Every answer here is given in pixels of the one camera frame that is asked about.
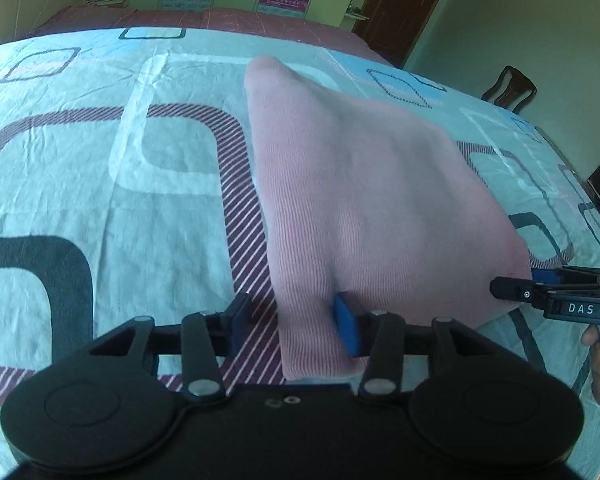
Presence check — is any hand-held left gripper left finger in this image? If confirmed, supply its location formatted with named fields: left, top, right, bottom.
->
left=89, top=292, right=254, bottom=404

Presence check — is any pink knit sweater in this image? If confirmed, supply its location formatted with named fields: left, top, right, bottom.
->
left=243, top=56, right=534, bottom=382

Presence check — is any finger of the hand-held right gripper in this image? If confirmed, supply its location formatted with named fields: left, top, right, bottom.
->
left=489, top=275, right=556, bottom=307
left=530, top=266, right=600, bottom=287

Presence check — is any blue patterned bedsheet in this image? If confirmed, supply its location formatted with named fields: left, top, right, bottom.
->
left=0, top=24, right=600, bottom=480

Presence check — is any pink checked bed cover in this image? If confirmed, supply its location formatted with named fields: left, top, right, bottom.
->
left=32, top=5, right=397, bottom=69

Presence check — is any dark wooden door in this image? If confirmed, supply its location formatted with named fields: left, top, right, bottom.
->
left=352, top=0, right=462, bottom=67

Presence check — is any dark wooden chair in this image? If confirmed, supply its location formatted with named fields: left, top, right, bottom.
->
left=480, top=64, right=538, bottom=114

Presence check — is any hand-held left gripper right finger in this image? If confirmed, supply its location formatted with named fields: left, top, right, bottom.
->
left=333, top=292, right=547, bottom=404

